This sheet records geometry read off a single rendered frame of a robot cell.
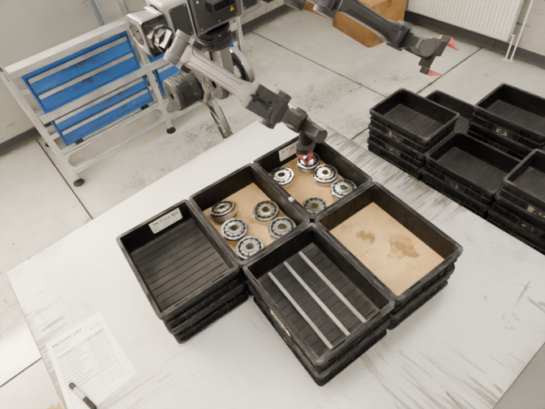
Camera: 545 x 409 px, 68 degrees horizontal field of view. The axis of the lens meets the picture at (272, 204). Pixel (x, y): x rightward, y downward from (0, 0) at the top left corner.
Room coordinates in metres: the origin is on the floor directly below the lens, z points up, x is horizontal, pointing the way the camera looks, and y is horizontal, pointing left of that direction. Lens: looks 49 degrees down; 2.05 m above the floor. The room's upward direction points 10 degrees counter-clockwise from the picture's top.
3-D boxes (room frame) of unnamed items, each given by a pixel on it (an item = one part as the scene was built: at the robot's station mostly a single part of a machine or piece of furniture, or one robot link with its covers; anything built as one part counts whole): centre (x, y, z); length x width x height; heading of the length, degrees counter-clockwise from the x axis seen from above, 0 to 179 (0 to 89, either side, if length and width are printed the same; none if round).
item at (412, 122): (1.76, -0.87, 0.37); 0.40 x 0.30 x 0.45; 32
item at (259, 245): (0.85, 0.11, 0.86); 0.10 x 0.10 x 0.01
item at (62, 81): (2.57, 1.07, 0.60); 0.72 x 0.03 x 0.56; 123
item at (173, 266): (0.84, 0.36, 0.87); 0.40 x 0.30 x 0.11; 27
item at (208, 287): (0.84, 0.36, 0.92); 0.40 x 0.30 x 0.02; 27
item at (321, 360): (0.62, -0.09, 0.92); 0.40 x 0.30 x 0.02; 27
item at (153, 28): (1.31, 0.26, 1.45); 0.09 x 0.08 x 0.12; 123
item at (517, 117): (1.64, -1.42, 0.37); 0.40 x 0.30 x 0.45; 33
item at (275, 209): (1.01, 0.03, 0.86); 0.10 x 0.10 x 0.01
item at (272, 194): (0.98, 0.10, 0.87); 0.40 x 0.30 x 0.11; 27
